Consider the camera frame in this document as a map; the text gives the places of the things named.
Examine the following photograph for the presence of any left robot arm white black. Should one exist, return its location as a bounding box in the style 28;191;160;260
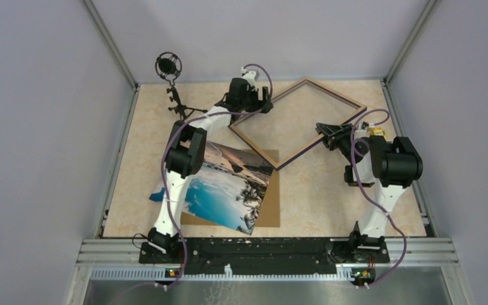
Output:
147;66;273;263

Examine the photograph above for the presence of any beach landscape photo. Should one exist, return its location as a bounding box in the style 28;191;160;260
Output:
149;140;277;236

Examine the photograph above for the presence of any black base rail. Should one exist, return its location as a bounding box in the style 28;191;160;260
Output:
139;237;390;276

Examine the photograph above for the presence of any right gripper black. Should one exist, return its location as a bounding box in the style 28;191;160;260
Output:
315;123;356;165

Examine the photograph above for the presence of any wooden picture frame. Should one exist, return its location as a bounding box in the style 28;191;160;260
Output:
229;78;367;170

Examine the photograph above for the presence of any white cable duct strip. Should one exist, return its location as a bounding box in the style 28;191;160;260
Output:
90;266;354;281

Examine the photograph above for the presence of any small yellow toy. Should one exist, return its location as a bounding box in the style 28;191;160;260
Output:
369;127;386;138

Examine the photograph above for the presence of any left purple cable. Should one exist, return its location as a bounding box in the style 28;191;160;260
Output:
159;63;275;291

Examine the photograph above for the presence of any purple cable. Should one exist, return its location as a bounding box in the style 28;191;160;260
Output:
349;108;409;289
159;63;275;291

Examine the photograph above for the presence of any black microphone on tripod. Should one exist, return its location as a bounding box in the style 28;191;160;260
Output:
154;51;208;121

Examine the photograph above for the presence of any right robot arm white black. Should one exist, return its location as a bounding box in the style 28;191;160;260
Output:
316;123;423;262

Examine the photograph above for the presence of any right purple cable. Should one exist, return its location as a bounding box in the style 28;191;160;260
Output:
349;108;409;289

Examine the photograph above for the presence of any brown cardboard backing board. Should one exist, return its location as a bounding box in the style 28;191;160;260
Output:
180;149;281;229

